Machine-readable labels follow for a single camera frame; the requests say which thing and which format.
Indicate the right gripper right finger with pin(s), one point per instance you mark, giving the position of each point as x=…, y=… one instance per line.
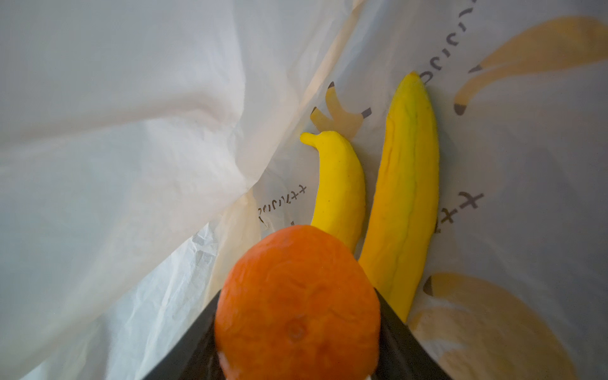
x=401, y=356

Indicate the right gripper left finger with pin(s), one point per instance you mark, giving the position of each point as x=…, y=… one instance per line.
x=195, y=356

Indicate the deep yellow banana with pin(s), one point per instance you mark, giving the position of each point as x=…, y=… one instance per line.
x=405, y=205

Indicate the orange tangerine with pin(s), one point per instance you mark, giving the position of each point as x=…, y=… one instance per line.
x=298, y=305

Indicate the yellow-green banana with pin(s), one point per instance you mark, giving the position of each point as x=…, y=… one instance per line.
x=340, y=205

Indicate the translucent cream plastic bag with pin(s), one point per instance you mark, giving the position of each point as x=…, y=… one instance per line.
x=146, y=145

